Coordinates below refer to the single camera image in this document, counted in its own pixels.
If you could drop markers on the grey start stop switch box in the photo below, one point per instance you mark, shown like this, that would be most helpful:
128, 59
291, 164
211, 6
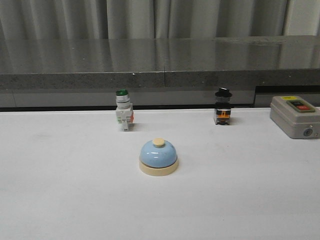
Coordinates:
296, 117

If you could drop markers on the black rotary selector switch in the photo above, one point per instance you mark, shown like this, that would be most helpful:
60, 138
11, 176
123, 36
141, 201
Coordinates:
222, 111

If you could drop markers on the blue and cream desk bell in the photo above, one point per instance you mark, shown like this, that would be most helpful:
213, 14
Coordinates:
158, 157

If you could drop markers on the green push button switch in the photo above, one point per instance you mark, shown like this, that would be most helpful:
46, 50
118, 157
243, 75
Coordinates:
124, 111

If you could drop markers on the grey curtain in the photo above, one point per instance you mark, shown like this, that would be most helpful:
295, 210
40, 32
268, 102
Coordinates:
156, 19

